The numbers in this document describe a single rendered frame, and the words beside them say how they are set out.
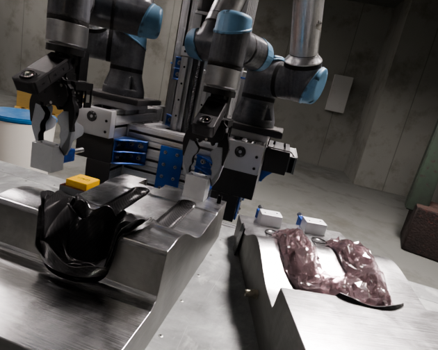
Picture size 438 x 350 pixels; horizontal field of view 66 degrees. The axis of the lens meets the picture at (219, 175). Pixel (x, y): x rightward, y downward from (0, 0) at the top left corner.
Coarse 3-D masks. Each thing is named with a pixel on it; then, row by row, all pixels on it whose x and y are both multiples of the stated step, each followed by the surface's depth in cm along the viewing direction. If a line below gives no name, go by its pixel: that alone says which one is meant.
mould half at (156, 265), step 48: (96, 192) 68; (0, 240) 46; (144, 240) 43; (192, 240) 53; (0, 288) 40; (48, 288) 41; (96, 288) 43; (144, 288) 42; (0, 336) 33; (48, 336) 34; (96, 336) 36; (144, 336) 41
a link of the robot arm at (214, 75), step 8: (208, 72) 70; (216, 72) 69; (224, 72) 69; (232, 72) 69; (240, 72) 71; (208, 80) 70; (216, 80) 69; (224, 80) 69; (232, 80) 70; (224, 88) 70; (232, 88) 70
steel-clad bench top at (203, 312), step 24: (0, 168) 93; (24, 168) 97; (0, 192) 78; (216, 240) 78; (216, 264) 67; (240, 264) 69; (192, 288) 58; (216, 288) 59; (240, 288) 61; (432, 288) 77; (192, 312) 52; (216, 312) 53; (240, 312) 54; (168, 336) 46; (192, 336) 47; (216, 336) 48; (240, 336) 49
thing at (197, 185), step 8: (192, 176) 74; (200, 176) 74; (208, 176) 76; (184, 184) 75; (192, 184) 74; (200, 184) 74; (208, 184) 75; (184, 192) 75; (192, 192) 75; (200, 192) 74; (208, 192) 77; (200, 200) 74
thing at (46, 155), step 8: (32, 144) 68; (40, 144) 67; (48, 144) 68; (56, 144) 69; (32, 152) 68; (40, 152) 68; (48, 152) 67; (56, 152) 68; (72, 152) 73; (80, 152) 79; (32, 160) 68; (40, 160) 68; (48, 160) 67; (56, 160) 69; (64, 160) 71; (72, 160) 74; (40, 168) 68; (48, 168) 68; (56, 168) 69
